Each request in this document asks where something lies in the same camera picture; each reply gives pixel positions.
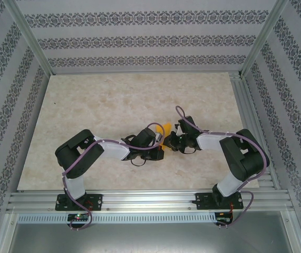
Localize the orange paper sheet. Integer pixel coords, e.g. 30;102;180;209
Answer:
155;122;172;153

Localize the grey metal panel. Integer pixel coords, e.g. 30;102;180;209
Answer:
9;223;297;253

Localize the right controller board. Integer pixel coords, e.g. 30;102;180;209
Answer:
215;216;233;225

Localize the controller board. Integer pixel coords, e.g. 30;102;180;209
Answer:
67;213;90;222
215;216;233;225

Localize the left controller board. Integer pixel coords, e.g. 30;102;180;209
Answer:
67;213;90;222

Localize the thin black right cable loop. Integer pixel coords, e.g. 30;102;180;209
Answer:
179;146;196;155

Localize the thin black cable loop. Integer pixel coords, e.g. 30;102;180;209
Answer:
130;158;147;167
179;146;196;155

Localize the thin black left cable loop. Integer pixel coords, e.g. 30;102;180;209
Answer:
130;158;147;167

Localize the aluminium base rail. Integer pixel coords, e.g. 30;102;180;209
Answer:
7;191;291;211

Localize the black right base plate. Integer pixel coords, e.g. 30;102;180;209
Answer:
195;192;244;211

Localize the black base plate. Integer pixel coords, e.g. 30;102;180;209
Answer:
55;193;103;211
195;192;244;211

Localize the slotted grey cable duct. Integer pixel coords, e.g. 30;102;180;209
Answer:
17;212;217;225

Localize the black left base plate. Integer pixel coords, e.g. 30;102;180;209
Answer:
55;193;103;211

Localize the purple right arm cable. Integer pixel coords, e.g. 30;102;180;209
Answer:
175;105;270;229

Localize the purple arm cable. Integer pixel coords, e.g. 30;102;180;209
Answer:
175;105;270;229
62;122;166;232

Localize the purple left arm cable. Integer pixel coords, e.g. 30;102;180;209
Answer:
62;122;166;232

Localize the aluminium right frame post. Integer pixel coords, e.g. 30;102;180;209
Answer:
239;0;290;77

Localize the aluminium frame post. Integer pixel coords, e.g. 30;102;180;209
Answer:
4;0;55;77
239;0;290;77

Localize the aluminium left frame post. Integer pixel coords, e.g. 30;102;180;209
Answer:
4;0;55;77

